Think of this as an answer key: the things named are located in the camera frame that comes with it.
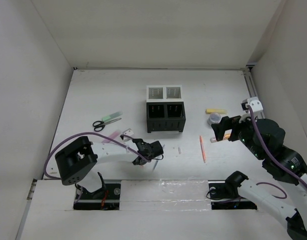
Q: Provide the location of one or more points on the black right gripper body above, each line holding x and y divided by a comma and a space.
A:
243, 130

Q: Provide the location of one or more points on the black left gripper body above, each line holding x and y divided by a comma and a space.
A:
137, 163

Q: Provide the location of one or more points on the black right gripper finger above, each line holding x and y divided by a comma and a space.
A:
219, 131
226, 120

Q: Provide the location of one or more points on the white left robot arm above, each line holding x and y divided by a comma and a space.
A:
76, 161

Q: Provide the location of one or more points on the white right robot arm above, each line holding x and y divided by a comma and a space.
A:
265, 140

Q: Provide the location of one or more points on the yellow highlighter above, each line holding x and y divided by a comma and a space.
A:
215, 110

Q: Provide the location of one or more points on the clear jar of paperclips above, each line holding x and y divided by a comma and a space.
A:
214, 118

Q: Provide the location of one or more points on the orange red pen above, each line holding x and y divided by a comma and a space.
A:
202, 149

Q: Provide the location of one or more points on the black slotted organizer box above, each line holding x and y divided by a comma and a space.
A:
165, 116

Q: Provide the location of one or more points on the pink highlighter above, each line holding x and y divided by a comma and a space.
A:
113, 136

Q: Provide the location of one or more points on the green highlighter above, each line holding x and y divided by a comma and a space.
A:
112, 116

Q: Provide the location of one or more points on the white slotted organizer box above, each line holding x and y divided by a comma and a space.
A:
164, 93

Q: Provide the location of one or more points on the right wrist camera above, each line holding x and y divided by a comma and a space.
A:
252, 103

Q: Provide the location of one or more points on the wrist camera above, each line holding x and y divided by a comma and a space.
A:
127, 135
252, 103

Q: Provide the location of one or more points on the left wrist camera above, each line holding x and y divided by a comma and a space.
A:
127, 135

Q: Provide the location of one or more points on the black handled scissors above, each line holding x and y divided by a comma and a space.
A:
99, 125

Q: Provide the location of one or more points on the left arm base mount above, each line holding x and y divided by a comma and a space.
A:
106, 198

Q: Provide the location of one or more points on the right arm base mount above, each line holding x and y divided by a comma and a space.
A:
221, 199

